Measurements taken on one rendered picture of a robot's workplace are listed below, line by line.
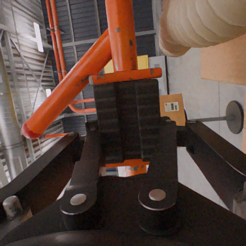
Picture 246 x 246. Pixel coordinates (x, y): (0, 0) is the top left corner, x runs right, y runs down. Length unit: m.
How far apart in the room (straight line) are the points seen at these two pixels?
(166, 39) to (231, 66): 0.11
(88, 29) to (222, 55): 11.26
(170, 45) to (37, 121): 0.16
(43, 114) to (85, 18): 11.53
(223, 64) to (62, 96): 0.22
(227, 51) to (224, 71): 0.03
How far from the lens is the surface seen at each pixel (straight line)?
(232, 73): 0.28
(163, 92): 7.53
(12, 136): 6.03
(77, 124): 11.58
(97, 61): 0.18
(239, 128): 2.38
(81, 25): 11.67
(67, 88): 0.19
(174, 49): 0.21
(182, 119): 2.11
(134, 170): 0.18
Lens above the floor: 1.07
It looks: 7 degrees up
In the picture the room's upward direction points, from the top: 95 degrees counter-clockwise
